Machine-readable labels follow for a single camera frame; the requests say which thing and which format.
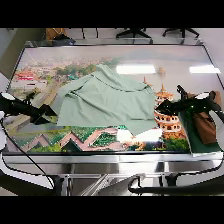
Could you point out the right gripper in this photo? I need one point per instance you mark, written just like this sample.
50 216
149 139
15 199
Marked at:
168 107

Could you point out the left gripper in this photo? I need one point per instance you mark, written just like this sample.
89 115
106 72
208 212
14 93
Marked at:
42 115

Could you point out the pale green shirt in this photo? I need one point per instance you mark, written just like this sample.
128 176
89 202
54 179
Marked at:
106 103

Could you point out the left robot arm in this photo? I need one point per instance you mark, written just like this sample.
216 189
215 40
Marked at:
16 106

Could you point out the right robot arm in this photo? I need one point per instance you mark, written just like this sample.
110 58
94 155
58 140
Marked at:
200 101

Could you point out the brown garment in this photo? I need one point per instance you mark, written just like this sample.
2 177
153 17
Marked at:
205 128

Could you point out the dark green garment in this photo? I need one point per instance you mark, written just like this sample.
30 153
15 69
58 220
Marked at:
193 141

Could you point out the black office chair base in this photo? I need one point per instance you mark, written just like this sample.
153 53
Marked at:
134 32

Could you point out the brown cardboard box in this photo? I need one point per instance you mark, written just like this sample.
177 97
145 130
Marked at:
55 33

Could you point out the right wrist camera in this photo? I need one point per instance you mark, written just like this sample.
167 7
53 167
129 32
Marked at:
182 91

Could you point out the silver frame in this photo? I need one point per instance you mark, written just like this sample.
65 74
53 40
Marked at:
110 170

